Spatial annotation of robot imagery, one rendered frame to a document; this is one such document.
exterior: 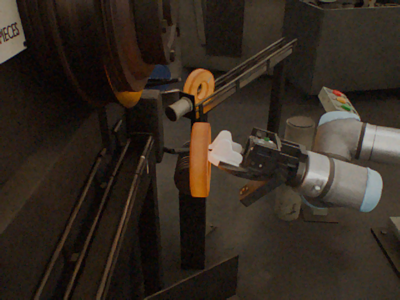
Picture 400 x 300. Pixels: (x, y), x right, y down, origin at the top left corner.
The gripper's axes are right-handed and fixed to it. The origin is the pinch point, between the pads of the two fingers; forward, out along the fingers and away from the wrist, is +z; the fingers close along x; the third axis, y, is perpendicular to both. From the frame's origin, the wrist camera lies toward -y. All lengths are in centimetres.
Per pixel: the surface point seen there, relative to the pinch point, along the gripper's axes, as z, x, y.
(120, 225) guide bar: 12.0, 7.1, -18.7
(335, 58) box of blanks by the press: -94, -214, -19
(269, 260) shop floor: -48, -50, -73
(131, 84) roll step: 17.5, -4.6, 8.0
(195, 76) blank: 5, -64, -9
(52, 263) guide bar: 20.8, 21.1, -17.8
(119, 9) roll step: 21.3, 0.2, 22.6
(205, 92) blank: -1, -70, -15
